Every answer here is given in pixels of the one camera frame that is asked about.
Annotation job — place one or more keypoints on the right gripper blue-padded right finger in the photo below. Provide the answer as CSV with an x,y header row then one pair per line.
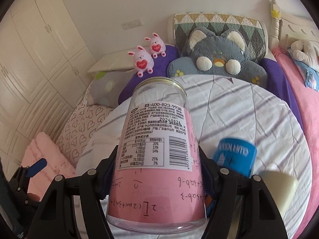
x,y
259,216

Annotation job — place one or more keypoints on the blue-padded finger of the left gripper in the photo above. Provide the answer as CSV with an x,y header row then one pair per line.
x,y
36,167

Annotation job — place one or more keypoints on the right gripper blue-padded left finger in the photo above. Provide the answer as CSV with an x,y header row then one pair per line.
x,y
67,201

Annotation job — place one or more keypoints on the pale green cup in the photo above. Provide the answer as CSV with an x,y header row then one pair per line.
x,y
282,188

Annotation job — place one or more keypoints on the black blue cool towel can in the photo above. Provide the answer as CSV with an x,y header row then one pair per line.
x,y
232,153

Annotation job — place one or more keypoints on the clear jar with pink paper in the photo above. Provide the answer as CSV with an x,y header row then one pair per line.
x,y
157,186

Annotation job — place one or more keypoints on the left hand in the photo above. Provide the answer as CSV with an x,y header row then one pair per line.
x,y
33,197

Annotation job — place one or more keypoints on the folded pink blanket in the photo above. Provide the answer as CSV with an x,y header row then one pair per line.
x,y
57,164

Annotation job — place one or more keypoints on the grey flower pillow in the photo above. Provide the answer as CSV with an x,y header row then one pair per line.
x,y
107,86

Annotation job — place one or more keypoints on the cream wardrobe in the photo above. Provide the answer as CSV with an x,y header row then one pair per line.
x,y
44,74

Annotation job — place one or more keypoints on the white grey striped quilt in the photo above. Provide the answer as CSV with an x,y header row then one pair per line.
x,y
234,108

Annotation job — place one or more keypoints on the pink fleece bed cover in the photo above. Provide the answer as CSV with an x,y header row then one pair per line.
x,y
307,100

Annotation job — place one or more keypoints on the cream side bed headboard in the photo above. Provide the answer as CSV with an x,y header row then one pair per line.
x,y
115,61

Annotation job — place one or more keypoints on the front pink bunny toy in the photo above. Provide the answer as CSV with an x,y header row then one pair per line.
x,y
143,61

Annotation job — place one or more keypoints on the pink bunny toy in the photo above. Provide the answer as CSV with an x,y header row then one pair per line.
x,y
156,46
143,61

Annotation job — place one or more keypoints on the blue cartoon pillow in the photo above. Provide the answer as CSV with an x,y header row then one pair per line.
x,y
309,75

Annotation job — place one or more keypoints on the grey cat plush cushion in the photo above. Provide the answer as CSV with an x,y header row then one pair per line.
x,y
226,54

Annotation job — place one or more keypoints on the rear pink bunny toy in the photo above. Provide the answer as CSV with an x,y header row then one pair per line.
x,y
156,46

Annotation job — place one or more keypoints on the white pink plush dog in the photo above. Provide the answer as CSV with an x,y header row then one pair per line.
x,y
306,51

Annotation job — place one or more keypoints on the green diamond quilted pillow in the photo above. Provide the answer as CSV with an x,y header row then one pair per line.
x,y
253,31

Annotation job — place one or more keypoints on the cream wooden headboard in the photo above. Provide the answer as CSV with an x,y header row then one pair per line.
x,y
287,28

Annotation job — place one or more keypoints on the white wall socket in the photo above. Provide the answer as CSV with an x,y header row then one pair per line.
x,y
132,24

